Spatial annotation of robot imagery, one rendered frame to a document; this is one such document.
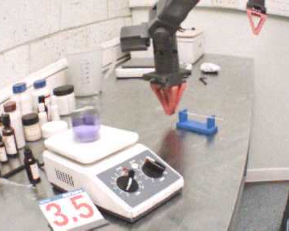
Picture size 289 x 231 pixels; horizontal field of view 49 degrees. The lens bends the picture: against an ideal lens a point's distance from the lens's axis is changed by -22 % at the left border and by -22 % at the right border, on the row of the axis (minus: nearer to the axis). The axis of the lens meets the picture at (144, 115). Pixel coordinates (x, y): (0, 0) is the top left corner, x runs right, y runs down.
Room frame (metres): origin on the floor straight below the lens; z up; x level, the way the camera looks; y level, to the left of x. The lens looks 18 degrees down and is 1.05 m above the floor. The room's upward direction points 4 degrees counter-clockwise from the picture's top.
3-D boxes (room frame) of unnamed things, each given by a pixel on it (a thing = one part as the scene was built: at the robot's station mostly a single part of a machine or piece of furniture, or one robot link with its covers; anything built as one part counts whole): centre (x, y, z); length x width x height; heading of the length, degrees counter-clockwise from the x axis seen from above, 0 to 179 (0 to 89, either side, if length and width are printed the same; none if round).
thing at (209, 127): (0.82, -0.11, 0.77); 0.10 x 0.03 x 0.04; 46
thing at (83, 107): (0.56, 0.09, 0.87); 0.06 x 0.05 x 0.08; 16
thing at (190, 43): (1.79, -0.14, 0.82); 0.37 x 0.31 x 0.14; 161
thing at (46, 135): (0.67, 0.17, 0.79); 0.06 x 0.06 x 0.08
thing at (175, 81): (0.87, -0.05, 0.82); 0.07 x 0.07 x 0.09; 45
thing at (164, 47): (0.88, -0.05, 0.95); 0.07 x 0.06 x 0.07; 83
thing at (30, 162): (0.59, 0.22, 0.78); 0.03 x 0.03 x 0.07
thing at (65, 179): (0.55, 0.07, 0.79); 0.22 x 0.13 x 0.08; 50
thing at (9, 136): (0.71, 0.31, 0.80); 0.04 x 0.04 x 0.10
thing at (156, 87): (0.88, -0.06, 0.82); 0.07 x 0.07 x 0.09; 45
